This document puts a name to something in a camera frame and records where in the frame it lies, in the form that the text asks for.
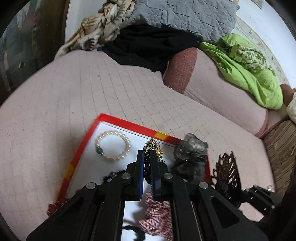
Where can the pink bolster pillow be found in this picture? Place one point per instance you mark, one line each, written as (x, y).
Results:
(194, 74)

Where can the stained glass door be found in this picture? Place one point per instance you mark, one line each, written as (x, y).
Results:
(27, 44)

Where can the pink quilted bed cover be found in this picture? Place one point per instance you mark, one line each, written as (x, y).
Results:
(44, 121)

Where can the striped brown cushion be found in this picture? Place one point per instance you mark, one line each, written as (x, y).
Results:
(279, 142)

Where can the red white checked scrunchie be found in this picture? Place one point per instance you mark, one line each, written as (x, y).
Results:
(157, 218)

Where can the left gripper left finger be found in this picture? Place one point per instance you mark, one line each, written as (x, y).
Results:
(96, 212)

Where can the red polka dot scrunchie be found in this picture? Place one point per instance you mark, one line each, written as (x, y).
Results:
(52, 208)

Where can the floral beige cloth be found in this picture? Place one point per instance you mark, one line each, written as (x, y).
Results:
(99, 29)

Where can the grey quilted blanket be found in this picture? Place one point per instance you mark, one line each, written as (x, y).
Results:
(209, 20)

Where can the black decorative hair comb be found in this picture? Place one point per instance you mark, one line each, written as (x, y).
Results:
(225, 178)

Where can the green blanket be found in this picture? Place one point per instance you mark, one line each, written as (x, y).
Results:
(243, 65)

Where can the white plastic bag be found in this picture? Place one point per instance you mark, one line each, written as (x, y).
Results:
(291, 109)

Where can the red tray box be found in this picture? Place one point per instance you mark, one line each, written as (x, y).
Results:
(88, 166)

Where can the grey velvet scrunchie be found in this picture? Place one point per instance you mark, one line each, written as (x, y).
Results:
(190, 159)

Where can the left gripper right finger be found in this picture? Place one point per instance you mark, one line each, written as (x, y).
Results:
(199, 212)

